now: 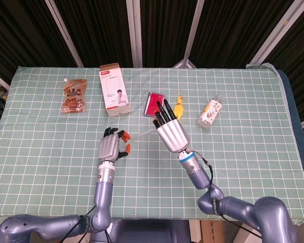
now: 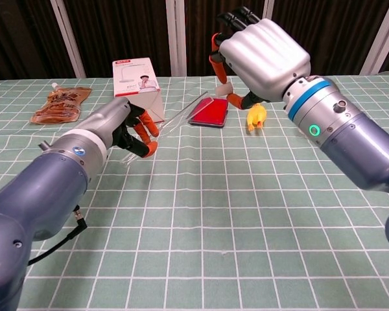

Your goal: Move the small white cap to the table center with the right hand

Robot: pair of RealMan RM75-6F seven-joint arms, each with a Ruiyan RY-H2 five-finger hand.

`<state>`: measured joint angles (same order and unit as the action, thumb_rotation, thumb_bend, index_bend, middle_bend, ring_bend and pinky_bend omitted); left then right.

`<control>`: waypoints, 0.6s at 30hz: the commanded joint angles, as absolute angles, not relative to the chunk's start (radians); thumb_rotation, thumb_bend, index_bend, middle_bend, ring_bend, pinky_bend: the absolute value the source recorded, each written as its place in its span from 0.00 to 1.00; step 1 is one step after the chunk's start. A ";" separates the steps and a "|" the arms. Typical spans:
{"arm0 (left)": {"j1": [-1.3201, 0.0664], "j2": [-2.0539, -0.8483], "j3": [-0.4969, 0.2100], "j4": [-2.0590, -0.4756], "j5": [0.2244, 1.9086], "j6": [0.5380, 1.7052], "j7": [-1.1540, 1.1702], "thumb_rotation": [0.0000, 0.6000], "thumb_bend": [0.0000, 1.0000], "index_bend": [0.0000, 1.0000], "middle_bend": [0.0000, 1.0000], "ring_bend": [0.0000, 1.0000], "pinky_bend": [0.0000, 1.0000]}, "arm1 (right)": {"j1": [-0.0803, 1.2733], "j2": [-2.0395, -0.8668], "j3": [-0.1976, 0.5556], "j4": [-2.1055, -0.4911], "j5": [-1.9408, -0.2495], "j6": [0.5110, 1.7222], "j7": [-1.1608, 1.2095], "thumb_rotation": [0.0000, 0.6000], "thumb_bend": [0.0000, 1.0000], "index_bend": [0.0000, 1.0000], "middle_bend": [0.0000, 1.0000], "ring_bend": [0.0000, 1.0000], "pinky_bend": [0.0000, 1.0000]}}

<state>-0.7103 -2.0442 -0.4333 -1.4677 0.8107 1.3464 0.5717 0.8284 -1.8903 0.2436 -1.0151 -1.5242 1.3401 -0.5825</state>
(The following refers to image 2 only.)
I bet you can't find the white frame post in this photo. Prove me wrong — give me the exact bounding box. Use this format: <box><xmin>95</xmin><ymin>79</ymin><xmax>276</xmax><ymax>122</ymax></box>
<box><xmin>359</xmin><ymin>0</ymin><xmax>389</xmax><ymax>75</ymax></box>
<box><xmin>165</xmin><ymin>0</ymin><xmax>187</xmax><ymax>77</ymax></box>
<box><xmin>261</xmin><ymin>0</ymin><xmax>275</xmax><ymax>20</ymax></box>
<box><xmin>50</xmin><ymin>0</ymin><xmax>87</xmax><ymax>79</ymax></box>

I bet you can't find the clear glass tube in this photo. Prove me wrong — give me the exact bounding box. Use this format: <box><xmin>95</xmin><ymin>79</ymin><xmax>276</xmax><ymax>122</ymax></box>
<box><xmin>121</xmin><ymin>91</ymin><xmax>210</xmax><ymax>167</ymax></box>

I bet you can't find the red ink pad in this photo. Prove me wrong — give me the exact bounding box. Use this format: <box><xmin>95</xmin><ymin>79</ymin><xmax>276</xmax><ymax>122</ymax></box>
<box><xmin>187</xmin><ymin>96</ymin><xmax>230</xmax><ymax>130</ymax></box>

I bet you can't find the black curtain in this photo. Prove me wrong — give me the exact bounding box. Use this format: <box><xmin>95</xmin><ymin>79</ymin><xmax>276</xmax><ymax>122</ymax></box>
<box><xmin>0</xmin><ymin>0</ymin><xmax>389</xmax><ymax>82</ymax></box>

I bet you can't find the brown sauce pouch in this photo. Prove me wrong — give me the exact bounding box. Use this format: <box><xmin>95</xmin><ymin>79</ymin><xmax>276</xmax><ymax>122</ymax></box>
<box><xmin>30</xmin><ymin>82</ymin><xmax>93</xmax><ymax>125</ymax></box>

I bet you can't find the yellow rubber chicken toy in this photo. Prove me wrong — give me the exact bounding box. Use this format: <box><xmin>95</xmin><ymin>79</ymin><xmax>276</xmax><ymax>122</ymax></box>
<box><xmin>245</xmin><ymin>103</ymin><xmax>268</xmax><ymax>132</ymax></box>

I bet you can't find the green checked tablecloth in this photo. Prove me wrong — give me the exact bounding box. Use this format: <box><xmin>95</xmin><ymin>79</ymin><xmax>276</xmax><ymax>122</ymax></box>
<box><xmin>0</xmin><ymin>75</ymin><xmax>389</xmax><ymax>311</ymax></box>

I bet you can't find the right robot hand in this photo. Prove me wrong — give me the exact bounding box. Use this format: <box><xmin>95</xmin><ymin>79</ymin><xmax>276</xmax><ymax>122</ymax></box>
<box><xmin>209</xmin><ymin>6</ymin><xmax>312</xmax><ymax>111</ymax></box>

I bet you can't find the small white cylinder piece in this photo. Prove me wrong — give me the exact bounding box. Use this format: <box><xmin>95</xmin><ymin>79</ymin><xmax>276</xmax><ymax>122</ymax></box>
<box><xmin>215</xmin><ymin>83</ymin><xmax>233</xmax><ymax>97</ymax></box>

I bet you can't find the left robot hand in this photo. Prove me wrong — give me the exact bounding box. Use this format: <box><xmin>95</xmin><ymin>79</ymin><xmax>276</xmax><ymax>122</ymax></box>
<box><xmin>73</xmin><ymin>96</ymin><xmax>159</xmax><ymax>159</ymax></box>

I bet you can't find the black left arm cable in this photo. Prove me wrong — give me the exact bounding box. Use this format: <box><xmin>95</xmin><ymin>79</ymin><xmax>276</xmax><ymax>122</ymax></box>
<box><xmin>27</xmin><ymin>209</ymin><xmax>88</xmax><ymax>267</ymax></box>

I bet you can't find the white lamp carton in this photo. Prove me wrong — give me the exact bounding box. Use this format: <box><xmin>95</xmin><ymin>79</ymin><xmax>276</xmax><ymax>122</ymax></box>
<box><xmin>112</xmin><ymin>57</ymin><xmax>165</xmax><ymax>126</ymax></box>

